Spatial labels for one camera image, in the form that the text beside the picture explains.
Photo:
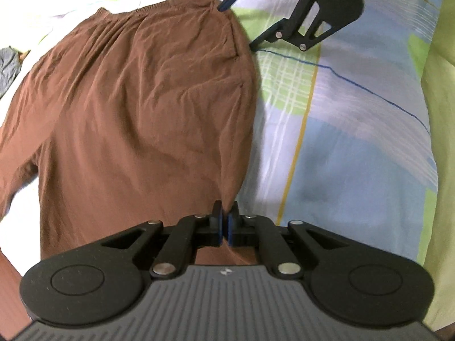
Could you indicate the brown pants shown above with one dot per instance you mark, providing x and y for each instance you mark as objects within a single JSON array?
[{"x": 142, "y": 106}]

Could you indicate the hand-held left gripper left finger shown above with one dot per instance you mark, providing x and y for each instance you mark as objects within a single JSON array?
[{"x": 221, "y": 227}]

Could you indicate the blue green plaid sheet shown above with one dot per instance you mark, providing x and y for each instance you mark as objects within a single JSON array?
[{"x": 337, "y": 120}]

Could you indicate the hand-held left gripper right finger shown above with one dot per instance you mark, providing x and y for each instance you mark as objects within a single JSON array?
[{"x": 230, "y": 229}]

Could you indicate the grey plaid garment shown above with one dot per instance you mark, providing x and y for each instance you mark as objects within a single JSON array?
[{"x": 7, "y": 69}]

